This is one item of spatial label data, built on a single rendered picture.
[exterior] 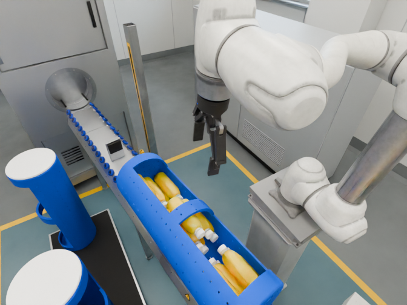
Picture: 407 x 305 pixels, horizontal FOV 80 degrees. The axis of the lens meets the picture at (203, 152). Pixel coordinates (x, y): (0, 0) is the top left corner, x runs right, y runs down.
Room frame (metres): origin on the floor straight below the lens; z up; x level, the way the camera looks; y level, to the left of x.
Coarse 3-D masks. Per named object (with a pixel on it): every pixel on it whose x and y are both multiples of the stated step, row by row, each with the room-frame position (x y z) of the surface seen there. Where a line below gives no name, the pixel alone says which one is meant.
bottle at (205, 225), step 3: (186, 198) 0.73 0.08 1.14; (183, 201) 0.71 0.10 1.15; (186, 201) 0.71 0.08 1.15; (198, 213) 0.64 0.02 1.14; (198, 216) 0.63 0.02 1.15; (201, 216) 0.63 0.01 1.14; (201, 219) 0.61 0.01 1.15; (204, 219) 0.61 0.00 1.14; (201, 222) 0.60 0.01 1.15; (204, 222) 0.60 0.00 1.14; (207, 222) 0.60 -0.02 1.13; (201, 225) 0.58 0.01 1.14; (204, 225) 0.58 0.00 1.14; (207, 225) 0.59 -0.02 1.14; (204, 228) 0.57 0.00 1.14; (207, 228) 0.58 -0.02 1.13
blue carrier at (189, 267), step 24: (144, 168) 0.95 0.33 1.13; (168, 168) 0.96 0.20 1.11; (144, 192) 0.71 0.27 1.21; (192, 192) 0.79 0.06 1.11; (144, 216) 0.62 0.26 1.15; (168, 216) 0.58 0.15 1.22; (168, 240) 0.49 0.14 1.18; (216, 240) 0.59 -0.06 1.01; (192, 264) 0.39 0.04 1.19; (192, 288) 0.33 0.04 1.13; (216, 288) 0.31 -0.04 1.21; (264, 288) 0.30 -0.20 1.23
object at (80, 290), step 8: (88, 272) 0.51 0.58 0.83; (80, 280) 0.40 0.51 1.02; (88, 280) 0.52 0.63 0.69; (80, 288) 0.37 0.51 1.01; (88, 288) 0.52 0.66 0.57; (96, 288) 0.52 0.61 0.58; (72, 296) 0.34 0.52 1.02; (80, 296) 0.35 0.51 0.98; (88, 296) 0.52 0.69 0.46; (96, 296) 0.52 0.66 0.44; (104, 296) 0.47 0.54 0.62; (72, 304) 0.32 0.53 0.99; (80, 304) 0.48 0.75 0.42; (88, 304) 0.50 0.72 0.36; (96, 304) 0.52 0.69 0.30; (104, 304) 0.53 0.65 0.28; (112, 304) 0.51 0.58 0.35
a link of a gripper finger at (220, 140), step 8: (216, 128) 0.44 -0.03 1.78; (224, 128) 0.44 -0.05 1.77; (216, 136) 0.43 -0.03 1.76; (224, 136) 0.44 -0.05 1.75; (216, 144) 0.43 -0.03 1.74; (224, 144) 0.43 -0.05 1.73; (216, 152) 0.42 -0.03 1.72; (224, 152) 0.43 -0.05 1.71; (216, 160) 0.42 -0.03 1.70; (224, 160) 0.42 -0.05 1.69
